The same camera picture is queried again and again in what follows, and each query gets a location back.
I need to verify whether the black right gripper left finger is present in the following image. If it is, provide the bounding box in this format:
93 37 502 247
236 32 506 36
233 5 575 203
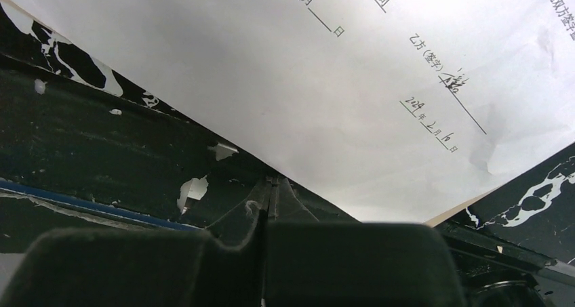
1 181 271 306

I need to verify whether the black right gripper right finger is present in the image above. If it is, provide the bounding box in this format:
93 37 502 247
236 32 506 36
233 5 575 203
264 179 467 306

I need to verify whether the beige paper folder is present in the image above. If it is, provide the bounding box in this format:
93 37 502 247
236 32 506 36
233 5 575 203
424 192 491 227

